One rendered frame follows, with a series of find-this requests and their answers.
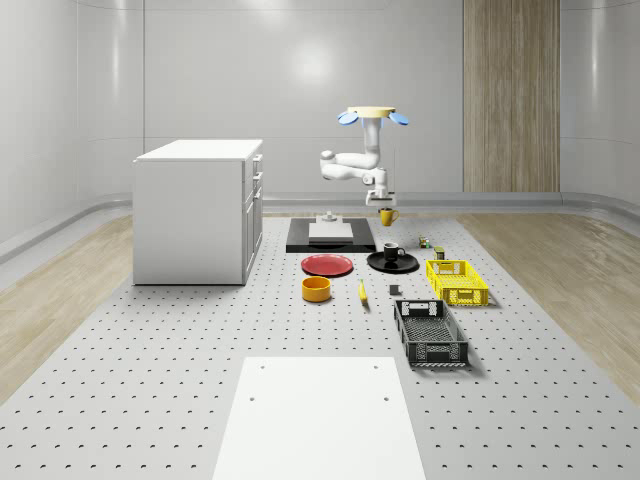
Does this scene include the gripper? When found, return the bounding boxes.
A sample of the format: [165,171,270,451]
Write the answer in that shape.
[364,189,399,212]

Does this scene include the black stove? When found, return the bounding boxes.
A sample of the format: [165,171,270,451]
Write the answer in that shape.
[284,211,378,254]

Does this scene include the black plate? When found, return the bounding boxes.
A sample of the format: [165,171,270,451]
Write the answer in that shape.
[365,250,421,275]

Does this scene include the red plate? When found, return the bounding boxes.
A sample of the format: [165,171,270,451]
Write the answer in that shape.
[300,253,355,278]

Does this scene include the drone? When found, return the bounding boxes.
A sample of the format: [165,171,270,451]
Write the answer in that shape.
[336,105,411,128]

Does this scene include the yellow bowl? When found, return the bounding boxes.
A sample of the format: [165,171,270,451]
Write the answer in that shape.
[300,275,333,304]

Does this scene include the yellow basket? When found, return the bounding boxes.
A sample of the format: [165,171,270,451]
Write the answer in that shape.
[425,258,491,307]

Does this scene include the dark grey basket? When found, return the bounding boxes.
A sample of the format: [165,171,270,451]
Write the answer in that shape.
[392,298,472,370]

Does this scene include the white cabinet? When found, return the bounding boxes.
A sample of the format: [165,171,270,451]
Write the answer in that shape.
[132,138,265,287]

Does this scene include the white board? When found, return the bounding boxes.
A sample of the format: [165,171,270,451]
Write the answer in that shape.
[211,355,428,480]

